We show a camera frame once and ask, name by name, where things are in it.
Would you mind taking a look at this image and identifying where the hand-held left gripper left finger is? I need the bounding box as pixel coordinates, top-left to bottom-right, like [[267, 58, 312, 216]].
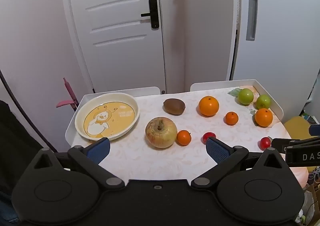
[[32, 137, 125, 191]]

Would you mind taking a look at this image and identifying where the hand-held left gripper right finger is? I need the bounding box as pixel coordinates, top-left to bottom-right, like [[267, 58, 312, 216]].
[[191, 137, 288, 191]]

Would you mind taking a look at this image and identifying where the red cherry tomato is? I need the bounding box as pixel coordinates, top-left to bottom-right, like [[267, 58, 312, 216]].
[[202, 132, 217, 144], [259, 137, 272, 151]]

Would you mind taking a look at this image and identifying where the orange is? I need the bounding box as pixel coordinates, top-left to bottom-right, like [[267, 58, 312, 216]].
[[255, 108, 273, 127], [198, 96, 220, 117]]

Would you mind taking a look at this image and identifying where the yellow duck print plate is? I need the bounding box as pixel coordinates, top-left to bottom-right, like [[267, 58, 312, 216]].
[[74, 92, 140, 141]]

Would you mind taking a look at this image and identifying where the small mandarin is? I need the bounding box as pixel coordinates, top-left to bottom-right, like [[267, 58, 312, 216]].
[[176, 130, 192, 146], [225, 111, 239, 126]]

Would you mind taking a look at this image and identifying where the large yellow-red apple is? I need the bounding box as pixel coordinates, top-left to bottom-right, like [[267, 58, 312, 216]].
[[145, 117, 178, 149]]

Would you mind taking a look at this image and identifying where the peach pink cloth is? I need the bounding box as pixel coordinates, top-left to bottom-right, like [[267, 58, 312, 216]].
[[289, 166, 309, 188]]

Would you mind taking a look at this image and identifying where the yellow stool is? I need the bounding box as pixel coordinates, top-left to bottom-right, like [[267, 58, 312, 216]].
[[283, 116, 313, 139]]

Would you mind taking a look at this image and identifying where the green apple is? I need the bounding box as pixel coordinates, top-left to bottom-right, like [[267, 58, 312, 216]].
[[256, 94, 272, 109], [237, 88, 254, 105]]

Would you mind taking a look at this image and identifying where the white floral tablecloth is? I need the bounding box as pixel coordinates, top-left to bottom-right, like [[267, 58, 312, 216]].
[[71, 86, 300, 181]]

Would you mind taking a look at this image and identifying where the brown kiwi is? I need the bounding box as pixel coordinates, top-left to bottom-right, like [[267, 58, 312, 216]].
[[163, 98, 186, 116]]

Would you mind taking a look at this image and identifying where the pink plastic stand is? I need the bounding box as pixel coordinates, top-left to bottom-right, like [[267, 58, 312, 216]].
[[56, 77, 80, 112]]

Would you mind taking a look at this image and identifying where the white rimmed table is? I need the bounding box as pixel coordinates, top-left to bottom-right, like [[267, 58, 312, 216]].
[[64, 79, 284, 147]]

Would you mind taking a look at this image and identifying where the black curved pole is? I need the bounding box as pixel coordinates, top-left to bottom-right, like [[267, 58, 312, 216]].
[[0, 68, 58, 153]]

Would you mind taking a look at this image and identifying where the white panelled door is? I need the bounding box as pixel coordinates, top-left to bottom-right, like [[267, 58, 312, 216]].
[[59, 0, 167, 94]]

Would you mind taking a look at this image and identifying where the dark cloth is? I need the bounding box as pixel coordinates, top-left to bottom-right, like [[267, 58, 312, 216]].
[[0, 100, 42, 219]]

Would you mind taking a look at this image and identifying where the white cabinet door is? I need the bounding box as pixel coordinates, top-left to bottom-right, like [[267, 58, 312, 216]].
[[230, 0, 320, 116]]

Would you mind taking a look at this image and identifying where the grey recessed cabinet handle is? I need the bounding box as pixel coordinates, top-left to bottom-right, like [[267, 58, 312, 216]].
[[246, 0, 258, 41]]

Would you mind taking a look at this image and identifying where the black door lock handle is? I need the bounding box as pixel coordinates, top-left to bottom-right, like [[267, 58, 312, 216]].
[[141, 0, 160, 29]]

